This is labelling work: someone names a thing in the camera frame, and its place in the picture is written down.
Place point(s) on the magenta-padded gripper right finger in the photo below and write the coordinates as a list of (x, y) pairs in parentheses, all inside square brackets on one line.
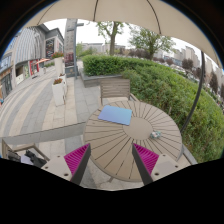
[(146, 158)]

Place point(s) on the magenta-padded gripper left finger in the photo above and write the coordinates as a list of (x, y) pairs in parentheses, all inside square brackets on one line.
[(76, 158)]

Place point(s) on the transparent computer mouse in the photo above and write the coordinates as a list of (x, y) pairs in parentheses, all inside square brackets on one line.
[(155, 134)]

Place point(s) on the blue mouse pad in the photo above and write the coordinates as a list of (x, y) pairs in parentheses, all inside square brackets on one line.
[(115, 115)]

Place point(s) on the grey low ledge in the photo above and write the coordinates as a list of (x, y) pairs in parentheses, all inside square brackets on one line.
[(43, 134)]

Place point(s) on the chair with dark bag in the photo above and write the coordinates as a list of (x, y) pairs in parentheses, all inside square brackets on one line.
[(31, 158)]

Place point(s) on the white planter with flowers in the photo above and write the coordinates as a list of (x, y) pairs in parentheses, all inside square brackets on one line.
[(58, 93), (59, 66)]

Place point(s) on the green hedge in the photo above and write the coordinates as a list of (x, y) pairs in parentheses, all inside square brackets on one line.
[(166, 90)]

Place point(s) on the brown slatted chair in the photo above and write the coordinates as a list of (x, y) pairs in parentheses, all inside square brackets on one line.
[(115, 88)]

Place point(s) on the dark curved parasol pole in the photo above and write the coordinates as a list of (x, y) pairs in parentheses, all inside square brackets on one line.
[(197, 90)]

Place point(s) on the orange street parasol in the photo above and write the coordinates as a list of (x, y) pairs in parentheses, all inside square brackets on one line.
[(42, 61)]

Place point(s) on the distant apartment buildings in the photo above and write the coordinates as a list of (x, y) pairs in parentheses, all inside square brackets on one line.
[(188, 55)]

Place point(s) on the tall grey sign pillar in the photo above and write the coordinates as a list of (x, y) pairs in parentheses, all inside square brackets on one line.
[(70, 43)]

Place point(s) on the leafy round tree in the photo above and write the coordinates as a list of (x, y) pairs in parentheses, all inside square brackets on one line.
[(151, 41)]

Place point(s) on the grey shopfront building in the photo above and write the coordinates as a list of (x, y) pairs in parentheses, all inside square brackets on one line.
[(26, 50)]

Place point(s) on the sparse-leaved tree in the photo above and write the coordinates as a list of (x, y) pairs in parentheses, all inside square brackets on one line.
[(112, 40)]

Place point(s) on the beige parasol canopy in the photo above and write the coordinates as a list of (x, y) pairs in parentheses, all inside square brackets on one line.
[(116, 10)]

